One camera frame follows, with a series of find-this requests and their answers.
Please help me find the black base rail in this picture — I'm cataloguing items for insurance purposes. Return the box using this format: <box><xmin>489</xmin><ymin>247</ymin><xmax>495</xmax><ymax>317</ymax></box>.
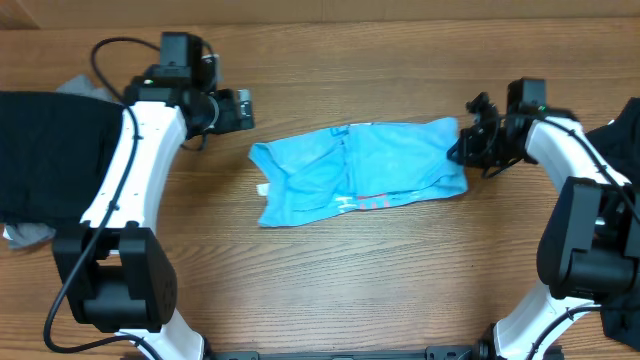
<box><xmin>205</xmin><ymin>345</ymin><xmax>473</xmax><ymax>360</ymax></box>

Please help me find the folded grey garment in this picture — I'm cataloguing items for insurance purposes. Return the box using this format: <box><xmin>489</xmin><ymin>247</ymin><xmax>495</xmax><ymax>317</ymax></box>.
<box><xmin>3</xmin><ymin>74</ymin><xmax>114</xmax><ymax>249</ymax></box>

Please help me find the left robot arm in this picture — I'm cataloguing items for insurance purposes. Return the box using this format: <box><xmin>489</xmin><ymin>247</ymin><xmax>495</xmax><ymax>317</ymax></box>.
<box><xmin>52</xmin><ymin>32</ymin><xmax>255</xmax><ymax>359</ymax></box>

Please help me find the black t-shirt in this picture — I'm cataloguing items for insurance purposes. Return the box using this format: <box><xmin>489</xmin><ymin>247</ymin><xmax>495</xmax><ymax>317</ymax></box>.
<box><xmin>587</xmin><ymin>97</ymin><xmax>639</xmax><ymax>351</ymax></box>

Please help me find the light blue printed t-shirt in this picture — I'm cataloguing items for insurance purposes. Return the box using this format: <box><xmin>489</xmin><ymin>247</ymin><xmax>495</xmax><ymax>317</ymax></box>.
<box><xmin>249</xmin><ymin>117</ymin><xmax>468</xmax><ymax>227</ymax></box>

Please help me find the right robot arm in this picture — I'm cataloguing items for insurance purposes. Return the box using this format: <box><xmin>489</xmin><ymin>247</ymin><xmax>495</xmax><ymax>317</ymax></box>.
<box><xmin>425</xmin><ymin>78</ymin><xmax>639</xmax><ymax>360</ymax></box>

